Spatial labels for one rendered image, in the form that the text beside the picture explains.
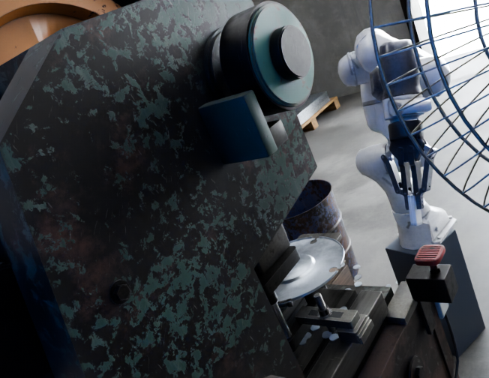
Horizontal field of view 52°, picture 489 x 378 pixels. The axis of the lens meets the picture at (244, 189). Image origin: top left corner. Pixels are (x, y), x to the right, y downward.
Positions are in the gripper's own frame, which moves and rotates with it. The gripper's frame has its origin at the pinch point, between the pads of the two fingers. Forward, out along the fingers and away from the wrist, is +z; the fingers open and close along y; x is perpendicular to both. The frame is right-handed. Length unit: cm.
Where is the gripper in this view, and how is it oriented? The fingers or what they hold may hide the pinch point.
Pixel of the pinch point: (415, 209)
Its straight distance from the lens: 121.8
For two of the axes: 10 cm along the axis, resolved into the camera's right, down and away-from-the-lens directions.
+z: 1.2, 9.9, 0.2
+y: -7.3, 0.8, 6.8
